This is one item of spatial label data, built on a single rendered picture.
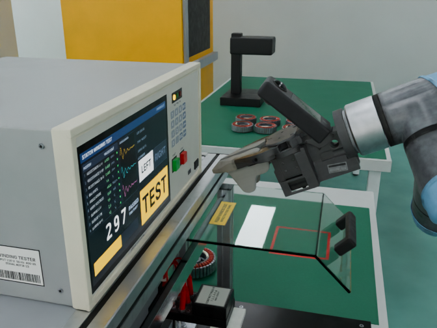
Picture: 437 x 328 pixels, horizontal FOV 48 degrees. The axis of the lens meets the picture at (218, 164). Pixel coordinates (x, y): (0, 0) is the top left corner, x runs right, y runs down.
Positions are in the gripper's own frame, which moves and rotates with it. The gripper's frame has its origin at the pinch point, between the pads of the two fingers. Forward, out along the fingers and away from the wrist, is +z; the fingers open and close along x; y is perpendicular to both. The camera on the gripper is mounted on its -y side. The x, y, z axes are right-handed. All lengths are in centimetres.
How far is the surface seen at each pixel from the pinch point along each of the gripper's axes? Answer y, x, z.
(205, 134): 20, 155, 61
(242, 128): 26, 161, 43
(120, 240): -0.1, -20.4, 7.8
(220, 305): 24.3, 1.1, 11.2
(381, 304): 53, 33, -9
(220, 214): 10.6, 7.4, 6.5
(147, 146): -8.1, -10.6, 4.1
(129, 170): -7.1, -16.6, 4.5
